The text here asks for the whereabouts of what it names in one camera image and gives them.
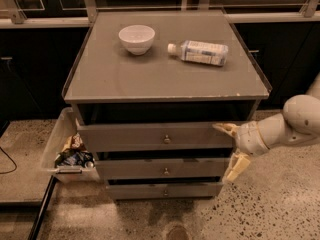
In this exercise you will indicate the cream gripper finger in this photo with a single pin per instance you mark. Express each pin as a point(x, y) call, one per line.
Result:
point(238, 163)
point(227, 128)

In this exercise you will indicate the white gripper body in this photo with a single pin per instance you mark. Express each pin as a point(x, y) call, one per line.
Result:
point(248, 139)

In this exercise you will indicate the grey top drawer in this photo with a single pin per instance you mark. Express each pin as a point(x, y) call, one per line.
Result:
point(152, 136)

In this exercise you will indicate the grey drawer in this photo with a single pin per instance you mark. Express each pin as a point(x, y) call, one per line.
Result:
point(167, 190)
point(161, 168)
point(152, 136)

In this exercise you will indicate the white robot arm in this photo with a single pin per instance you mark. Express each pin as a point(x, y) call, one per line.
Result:
point(298, 124)

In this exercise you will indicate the grey bottom drawer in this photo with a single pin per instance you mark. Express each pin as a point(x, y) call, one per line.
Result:
point(167, 190)

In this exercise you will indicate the grey drawer cabinet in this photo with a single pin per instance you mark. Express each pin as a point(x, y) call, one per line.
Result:
point(109, 85)

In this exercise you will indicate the grey middle drawer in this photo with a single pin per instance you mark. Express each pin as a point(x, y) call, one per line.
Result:
point(161, 168)

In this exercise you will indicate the clear plastic water bottle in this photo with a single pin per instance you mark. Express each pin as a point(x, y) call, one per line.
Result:
point(199, 52)

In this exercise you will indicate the white ceramic bowl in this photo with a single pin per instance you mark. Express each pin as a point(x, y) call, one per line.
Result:
point(137, 39)

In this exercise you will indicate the snack packets in bin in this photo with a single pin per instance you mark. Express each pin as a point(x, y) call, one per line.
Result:
point(74, 153)

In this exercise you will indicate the clear plastic storage bin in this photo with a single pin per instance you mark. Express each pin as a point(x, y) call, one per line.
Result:
point(65, 126)

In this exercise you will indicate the metal railing frame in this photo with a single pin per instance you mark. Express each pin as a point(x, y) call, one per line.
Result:
point(85, 12)

